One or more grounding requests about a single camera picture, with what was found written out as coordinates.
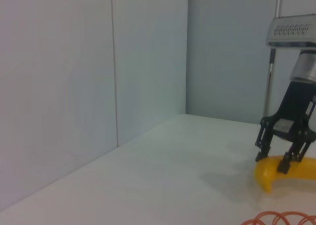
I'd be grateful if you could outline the yellow banana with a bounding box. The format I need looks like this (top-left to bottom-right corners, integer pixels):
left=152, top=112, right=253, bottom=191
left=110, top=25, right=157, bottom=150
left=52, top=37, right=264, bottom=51
left=254, top=155, right=316, bottom=193

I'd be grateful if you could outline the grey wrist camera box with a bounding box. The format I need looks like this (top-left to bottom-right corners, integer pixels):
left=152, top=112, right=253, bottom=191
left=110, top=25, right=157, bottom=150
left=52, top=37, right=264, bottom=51
left=266, top=12, right=316, bottom=48

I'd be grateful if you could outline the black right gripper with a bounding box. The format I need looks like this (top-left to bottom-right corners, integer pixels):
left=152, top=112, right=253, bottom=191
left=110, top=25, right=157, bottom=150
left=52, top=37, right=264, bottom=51
left=255, top=80, right=316, bottom=174

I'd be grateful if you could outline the thin grey pole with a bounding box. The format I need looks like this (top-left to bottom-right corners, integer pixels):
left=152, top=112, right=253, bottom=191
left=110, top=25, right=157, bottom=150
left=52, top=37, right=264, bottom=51
left=263, top=0, right=283, bottom=119

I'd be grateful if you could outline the orange wire basket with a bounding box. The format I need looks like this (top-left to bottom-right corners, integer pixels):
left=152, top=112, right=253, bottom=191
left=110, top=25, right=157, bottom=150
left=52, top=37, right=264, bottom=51
left=240, top=211, right=316, bottom=225

